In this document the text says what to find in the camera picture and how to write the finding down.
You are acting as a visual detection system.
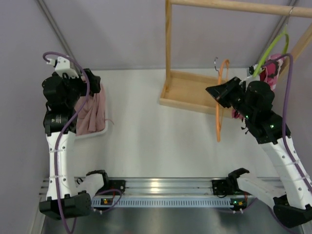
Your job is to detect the wooden clothes rack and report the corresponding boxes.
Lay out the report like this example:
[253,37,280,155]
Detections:
[159,0,312,114]

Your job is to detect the orange clothes hanger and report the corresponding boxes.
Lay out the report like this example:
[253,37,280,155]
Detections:
[213,57,231,143]

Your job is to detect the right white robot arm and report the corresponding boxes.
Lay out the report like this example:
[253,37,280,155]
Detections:
[206,77,312,228]

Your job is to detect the green clothes hanger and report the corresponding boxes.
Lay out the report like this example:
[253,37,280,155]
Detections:
[252,25,290,76]

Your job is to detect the pink patterned garment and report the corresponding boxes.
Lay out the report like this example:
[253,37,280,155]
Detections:
[231,53,287,120]

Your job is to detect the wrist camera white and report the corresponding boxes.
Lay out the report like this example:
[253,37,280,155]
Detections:
[239,64,264,87]
[46,57,79,79]

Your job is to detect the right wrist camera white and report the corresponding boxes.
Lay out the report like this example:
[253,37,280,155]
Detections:
[239,64,264,87]

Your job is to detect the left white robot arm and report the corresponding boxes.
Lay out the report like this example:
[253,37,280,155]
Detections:
[39,72,109,220]

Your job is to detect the grey slotted cable duct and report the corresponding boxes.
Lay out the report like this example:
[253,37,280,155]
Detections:
[92,197,238,208]

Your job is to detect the pink trousers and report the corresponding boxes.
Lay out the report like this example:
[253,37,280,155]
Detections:
[74,84,115,136]

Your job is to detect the aluminium mounting rail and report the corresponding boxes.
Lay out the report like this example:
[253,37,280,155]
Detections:
[39,177,283,196]

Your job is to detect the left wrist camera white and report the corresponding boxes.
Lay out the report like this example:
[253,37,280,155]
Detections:
[46,57,79,79]

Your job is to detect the white plastic basket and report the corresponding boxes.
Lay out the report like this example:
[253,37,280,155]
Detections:
[73,84,110,141]

